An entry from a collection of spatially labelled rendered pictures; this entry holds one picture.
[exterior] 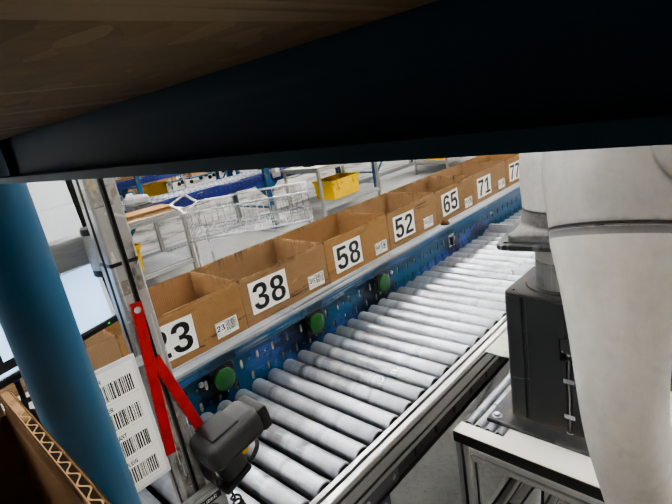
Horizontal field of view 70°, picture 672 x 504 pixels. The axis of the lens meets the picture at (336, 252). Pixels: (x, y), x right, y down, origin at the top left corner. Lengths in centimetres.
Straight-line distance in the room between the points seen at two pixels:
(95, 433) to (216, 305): 125
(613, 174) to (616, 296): 9
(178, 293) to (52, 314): 153
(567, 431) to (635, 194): 88
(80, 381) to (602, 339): 34
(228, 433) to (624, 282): 58
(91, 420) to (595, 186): 35
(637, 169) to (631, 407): 17
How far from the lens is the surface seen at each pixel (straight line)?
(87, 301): 81
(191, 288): 178
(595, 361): 41
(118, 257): 69
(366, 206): 238
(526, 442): 120
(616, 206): 39
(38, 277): 24
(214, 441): 77
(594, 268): 40
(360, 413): 133
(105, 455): 27
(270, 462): 125
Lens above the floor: 152
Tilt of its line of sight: 17 degrees down
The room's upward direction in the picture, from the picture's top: 10 degrees counter-clockwise
